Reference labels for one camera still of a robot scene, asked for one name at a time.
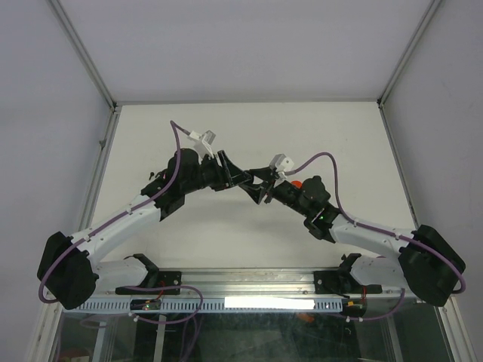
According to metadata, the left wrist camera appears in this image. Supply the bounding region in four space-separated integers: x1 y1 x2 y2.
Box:
188 130 216 158

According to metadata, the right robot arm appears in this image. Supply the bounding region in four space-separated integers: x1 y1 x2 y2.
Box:
240 168 466 307

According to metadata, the orange charging case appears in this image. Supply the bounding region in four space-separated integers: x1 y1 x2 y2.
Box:
291 180 302 188

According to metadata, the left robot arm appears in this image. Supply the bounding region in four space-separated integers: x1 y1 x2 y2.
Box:
37 149 253 310

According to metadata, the aluminium frame post left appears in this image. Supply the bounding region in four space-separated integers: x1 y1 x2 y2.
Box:
46 0 117 111

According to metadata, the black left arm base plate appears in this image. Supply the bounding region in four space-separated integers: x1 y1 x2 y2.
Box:
115 270 183 295

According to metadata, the aluminium frame post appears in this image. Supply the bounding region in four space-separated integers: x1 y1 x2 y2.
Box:
377 0 443 108
46 0 117 111

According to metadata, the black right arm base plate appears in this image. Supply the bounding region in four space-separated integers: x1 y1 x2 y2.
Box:
313 270 383 298

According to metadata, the black charging case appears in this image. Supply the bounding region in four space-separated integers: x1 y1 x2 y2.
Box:
243 171 254 185

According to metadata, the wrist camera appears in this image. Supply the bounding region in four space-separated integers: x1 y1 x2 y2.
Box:
188 130 216 158
269 154 294 179

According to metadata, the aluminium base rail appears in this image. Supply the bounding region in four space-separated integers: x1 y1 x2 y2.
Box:
94 266 416 302

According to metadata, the grey slotted cable duct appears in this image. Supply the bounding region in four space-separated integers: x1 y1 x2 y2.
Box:
73 296 343 314

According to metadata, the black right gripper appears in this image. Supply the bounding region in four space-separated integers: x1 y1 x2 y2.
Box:
241 167 311 218

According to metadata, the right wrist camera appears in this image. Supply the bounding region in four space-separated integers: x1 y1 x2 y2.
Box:
269 154 294 179

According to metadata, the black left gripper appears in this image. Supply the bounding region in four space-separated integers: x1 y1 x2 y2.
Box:
182 151 251 195

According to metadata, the aluminium frame post right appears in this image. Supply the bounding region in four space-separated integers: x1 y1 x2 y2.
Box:
377 0 443 108

